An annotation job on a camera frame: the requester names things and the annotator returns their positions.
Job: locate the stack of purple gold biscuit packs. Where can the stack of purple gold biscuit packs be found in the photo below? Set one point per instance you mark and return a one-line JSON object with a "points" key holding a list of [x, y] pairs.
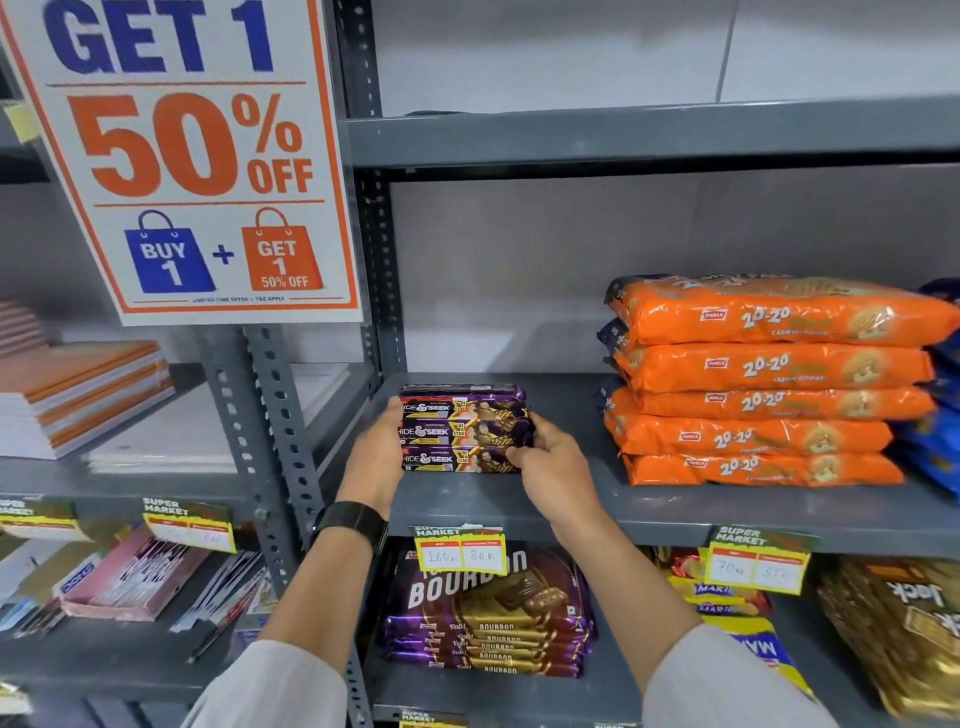
{"points": [[487, 622]]}

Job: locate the person's right forearm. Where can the person's right forearm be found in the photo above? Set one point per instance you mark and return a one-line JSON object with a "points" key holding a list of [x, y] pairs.
{"points": [[637, 600]]}

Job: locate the bundle of packed stationery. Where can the bundle of packed stationery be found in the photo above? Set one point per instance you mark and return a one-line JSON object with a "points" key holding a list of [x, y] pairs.
{"points": [[225, 589]]}

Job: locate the stack of white paper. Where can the stack of white paper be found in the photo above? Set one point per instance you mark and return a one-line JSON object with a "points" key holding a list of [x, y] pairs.
{"points": [[195, 435]]}

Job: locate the person's right hand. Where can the person's right hand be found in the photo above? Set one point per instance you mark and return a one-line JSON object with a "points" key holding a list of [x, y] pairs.
{"points": [[559, 480]]}

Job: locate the yellow green price tag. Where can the yellow green price tag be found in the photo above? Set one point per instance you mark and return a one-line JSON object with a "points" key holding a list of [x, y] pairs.
{"points": [[37, 521], [431, 720], [191, 529], [757, 566], [461, 555]]}

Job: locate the grey metal shelving rack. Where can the grey metal shelving rack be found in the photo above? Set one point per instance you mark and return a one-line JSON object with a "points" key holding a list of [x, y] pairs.
{"points": [[270, 420], [675, 131]]}

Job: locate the person's left forearm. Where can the person's left forearm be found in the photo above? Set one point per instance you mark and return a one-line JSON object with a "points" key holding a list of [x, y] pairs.
{"points": [[315, 607]]}

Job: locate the pink stationery box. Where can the pink stationery box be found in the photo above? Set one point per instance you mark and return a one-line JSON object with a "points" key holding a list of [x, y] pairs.
{"points": [[127, 581]]}

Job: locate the stack of pink notebooks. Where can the stack of pink notebooks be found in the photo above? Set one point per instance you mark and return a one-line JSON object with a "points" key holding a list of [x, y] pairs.
{"points": [[19, 330]]}

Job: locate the person's right thumb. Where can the person's right thumb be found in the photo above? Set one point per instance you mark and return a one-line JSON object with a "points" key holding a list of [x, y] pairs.
{"points": [[519, 455]]}

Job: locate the purple chocolate cookie packet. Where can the purple chocolate cookie packet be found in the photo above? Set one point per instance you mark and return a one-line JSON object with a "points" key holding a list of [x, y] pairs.
{"points": [[469, 431], [465, 399], [457, 459]]}

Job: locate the black wristwatch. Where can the black wristwatch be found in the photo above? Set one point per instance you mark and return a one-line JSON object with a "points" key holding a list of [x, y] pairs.
{"points": [[352, 519]]}

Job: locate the orange biscuit packet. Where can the orange biscuit packet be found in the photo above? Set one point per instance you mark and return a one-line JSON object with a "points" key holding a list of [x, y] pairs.
{"points": [[765, 367], [780, 315], [780, 403], [750, 437], [765, 469]]}

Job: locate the white blue stationery box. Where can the white blue stationery box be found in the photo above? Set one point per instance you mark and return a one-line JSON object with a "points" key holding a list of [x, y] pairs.
{"points": [[45, 581]]}

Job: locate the stack of orange-spined notebooks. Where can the stack of orange-spined notebooks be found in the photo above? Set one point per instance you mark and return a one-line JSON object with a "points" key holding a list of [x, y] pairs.
{"points": [[75, 397]]}

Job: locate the yellow red biscuit packet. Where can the yellow red biscuit packet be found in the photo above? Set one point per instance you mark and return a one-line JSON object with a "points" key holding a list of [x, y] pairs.
{"points": [[712, 592]]}

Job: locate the person's left fingers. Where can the person's left fingers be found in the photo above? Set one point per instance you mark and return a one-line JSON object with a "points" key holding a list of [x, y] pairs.
{"points": [[395, 420]]}

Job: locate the person's left hand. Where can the person's left hand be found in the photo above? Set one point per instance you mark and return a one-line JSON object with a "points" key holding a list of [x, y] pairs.
{"points": [[371, 465]]}

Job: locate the gold cracker packets pile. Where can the gold cracker packets pile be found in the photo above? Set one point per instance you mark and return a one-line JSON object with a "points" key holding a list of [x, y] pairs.
{"points": [[892, 630]]}

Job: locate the white orange promotional sign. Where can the white orange promotional sign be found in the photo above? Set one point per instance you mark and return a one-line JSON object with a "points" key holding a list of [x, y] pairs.
{"points": [[187, 187]]}

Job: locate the yellow blue biscuit packet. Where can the yellow blue biscuit packet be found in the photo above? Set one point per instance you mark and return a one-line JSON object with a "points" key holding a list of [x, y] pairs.
{"points": [[761, 649]]}

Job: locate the black pen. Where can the black pen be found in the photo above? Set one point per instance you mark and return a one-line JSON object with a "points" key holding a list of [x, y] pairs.
{"points": [[217, 634]]}

